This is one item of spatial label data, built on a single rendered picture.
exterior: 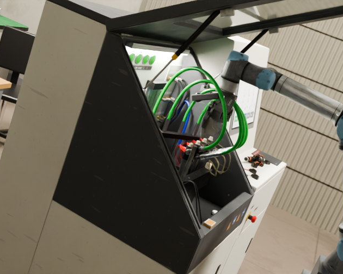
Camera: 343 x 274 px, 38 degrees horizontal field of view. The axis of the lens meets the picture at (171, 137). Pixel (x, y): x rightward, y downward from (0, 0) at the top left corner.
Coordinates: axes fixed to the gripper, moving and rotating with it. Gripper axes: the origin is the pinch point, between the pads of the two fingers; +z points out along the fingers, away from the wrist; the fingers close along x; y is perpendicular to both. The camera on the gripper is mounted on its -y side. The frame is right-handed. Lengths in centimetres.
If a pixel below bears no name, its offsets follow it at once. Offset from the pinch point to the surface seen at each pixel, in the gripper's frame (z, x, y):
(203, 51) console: -27, 35, -24
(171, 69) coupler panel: -15.8, 20.5, -30.2
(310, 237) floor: 118, 288, 52
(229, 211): 22.9, -0.3, 22.2
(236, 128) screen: 4, 59, -2
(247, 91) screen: -14, 69, -7
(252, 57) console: -31, 70, -11
